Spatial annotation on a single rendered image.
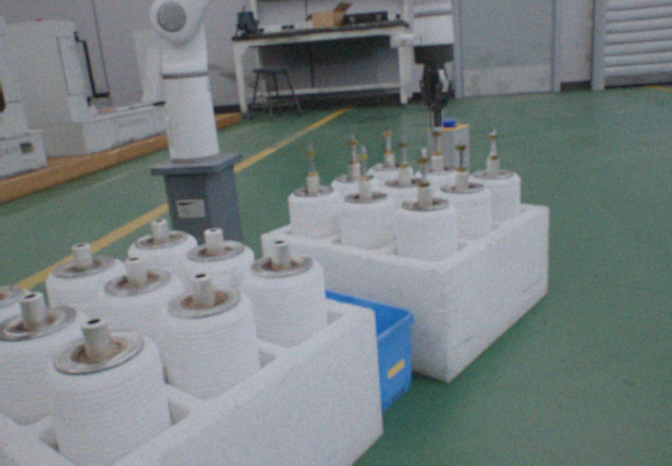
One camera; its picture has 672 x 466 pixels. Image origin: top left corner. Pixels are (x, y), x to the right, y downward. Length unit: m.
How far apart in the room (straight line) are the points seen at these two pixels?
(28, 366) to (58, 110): 2.95
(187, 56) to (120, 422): 0.85
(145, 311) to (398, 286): 0.39
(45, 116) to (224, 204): 2.44
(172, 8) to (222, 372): 0.78
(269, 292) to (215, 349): 0.10
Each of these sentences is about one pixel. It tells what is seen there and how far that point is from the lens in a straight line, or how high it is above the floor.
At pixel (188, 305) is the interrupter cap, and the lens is 0.62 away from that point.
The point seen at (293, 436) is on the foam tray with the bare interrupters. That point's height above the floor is 0.10.
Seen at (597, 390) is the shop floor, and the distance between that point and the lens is 0.93.
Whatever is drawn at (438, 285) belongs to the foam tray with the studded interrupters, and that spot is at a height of 0.16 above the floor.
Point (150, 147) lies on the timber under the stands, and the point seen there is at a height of 0.03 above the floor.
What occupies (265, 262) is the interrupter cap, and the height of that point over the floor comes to 0.25.
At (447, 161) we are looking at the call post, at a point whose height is 0.24.
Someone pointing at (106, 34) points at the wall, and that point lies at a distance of 7.15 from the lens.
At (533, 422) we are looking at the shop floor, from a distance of 0.85.
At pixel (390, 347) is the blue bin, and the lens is 0.82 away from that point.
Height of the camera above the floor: 0.48
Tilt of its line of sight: 15 degrees down
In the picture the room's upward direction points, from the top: 5 degrees counter-clockwise
